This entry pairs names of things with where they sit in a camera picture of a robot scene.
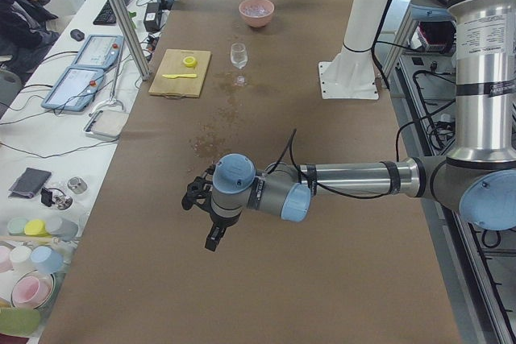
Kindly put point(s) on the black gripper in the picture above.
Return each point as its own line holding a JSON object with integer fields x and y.
{"x": 221, "y": 224}

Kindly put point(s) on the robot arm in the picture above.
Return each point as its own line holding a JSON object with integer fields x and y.
{"x": 475, "y": 179}

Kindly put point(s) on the pink bowl of ice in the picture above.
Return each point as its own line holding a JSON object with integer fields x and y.
{"x": 256, "y": 13}

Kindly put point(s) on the clear wine glass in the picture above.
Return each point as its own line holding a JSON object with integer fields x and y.
{"x": 239, "y": 59}

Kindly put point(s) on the yellow plastic knife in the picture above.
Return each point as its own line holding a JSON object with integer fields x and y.
{"x": 179, "y": 76}

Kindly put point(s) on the yellow lemon slice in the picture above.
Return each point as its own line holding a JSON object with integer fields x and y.
{"x": 190, "y": 61}

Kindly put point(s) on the steel cylinder weight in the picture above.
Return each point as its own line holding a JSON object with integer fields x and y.
{"x": 77, "y": 185}

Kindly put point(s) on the bamboo cutting board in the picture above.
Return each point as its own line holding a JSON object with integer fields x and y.
{"x": 172, "y": 64}

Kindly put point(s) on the blue teach pendant near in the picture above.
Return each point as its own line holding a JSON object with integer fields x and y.
{"x": 76, "y": 88}

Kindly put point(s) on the blue teach pendant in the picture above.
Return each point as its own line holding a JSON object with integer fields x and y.
{"x": 76, "y": 88}
{"x": 99, "y": 51}

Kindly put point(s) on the grey folded cloth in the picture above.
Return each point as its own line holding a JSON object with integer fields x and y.
{"x": 29, "y": 183}

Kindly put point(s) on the blue teach pendant far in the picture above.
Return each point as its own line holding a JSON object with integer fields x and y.
{"x": 99, "y": 51}

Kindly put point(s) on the black computer mouse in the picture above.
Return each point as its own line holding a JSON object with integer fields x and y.
{"x": 77, "y": 35}

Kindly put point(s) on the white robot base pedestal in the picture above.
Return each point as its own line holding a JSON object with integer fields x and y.
{"x": 351, "y": 74}

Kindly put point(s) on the aluminium frame post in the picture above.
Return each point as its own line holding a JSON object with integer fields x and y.
{"x": 125, "y": 23}

